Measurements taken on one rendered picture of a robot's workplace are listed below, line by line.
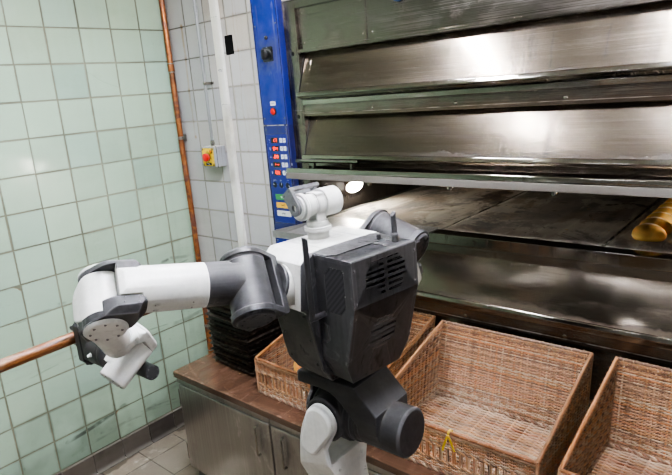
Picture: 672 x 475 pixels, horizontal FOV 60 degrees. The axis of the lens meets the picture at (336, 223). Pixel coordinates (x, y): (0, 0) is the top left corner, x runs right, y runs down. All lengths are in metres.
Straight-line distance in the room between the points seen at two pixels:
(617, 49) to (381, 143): 0.88
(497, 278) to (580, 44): 0.81
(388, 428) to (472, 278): 0.95
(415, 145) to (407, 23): 0.43
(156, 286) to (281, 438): 1.27
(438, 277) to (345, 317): 1.08
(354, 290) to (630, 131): 1.04
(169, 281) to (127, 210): 1.92
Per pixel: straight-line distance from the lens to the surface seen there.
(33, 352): 1.55
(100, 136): 2.95
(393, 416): 1.35
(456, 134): 2.08
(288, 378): 2.24
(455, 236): 2.15
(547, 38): 1.95
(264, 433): 2.37
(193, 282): 1.13
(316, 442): 1.46
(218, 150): 2.88
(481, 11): 2.05
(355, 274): 1.14
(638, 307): 1.99
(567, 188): 1.79
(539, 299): 2.07
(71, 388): 3.08
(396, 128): 2.22
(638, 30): 1.87
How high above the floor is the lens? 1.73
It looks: 13 degrees down
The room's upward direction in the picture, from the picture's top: 5 degrees counter-clockwise
